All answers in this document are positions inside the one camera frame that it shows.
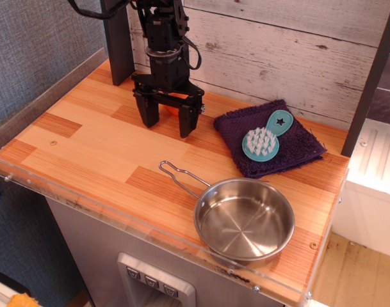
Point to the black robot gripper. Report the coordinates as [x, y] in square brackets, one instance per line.
[169, 84]

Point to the orange carrot toy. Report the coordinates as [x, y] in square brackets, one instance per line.
[172, 110]

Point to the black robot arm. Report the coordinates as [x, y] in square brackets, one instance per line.
[164, 25]

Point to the grey toy fridge cabinet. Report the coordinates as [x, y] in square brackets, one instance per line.
[95, 245]

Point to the teal scrub brush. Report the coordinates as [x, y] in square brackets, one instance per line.
[262, 143]

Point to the purple folded towel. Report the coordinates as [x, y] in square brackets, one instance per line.
[297, 146]

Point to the silver dispenser button panel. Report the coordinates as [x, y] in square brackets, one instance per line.
[147, 285]

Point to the dark grey left post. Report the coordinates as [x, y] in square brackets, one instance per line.
[119, 47]

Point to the dark grey post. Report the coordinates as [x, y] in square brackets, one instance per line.
[119, 47]
[376, 71]

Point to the steel pan with wire handle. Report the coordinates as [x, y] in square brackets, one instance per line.
[242, 221]

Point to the dark grey right post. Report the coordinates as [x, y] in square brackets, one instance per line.
[376, 71]

